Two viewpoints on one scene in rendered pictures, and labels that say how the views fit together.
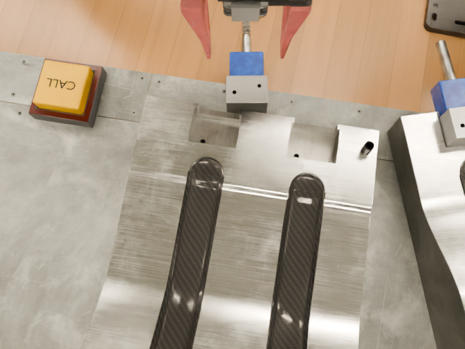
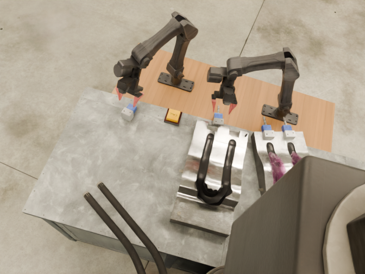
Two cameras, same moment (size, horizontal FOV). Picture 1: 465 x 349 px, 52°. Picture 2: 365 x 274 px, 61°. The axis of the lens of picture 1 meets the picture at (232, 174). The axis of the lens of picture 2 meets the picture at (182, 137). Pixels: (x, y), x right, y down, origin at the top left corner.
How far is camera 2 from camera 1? 1.01 m
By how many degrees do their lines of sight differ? 14
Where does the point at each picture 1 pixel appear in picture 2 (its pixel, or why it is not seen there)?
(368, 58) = (247, 119)
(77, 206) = (174, 144)
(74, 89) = (176, 116)
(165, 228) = (201, 146)
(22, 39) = (160, 103)
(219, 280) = (212, 158)
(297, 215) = (230, 147)
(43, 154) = (165, 131)
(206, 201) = (210, 142)
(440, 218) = (260, 153)
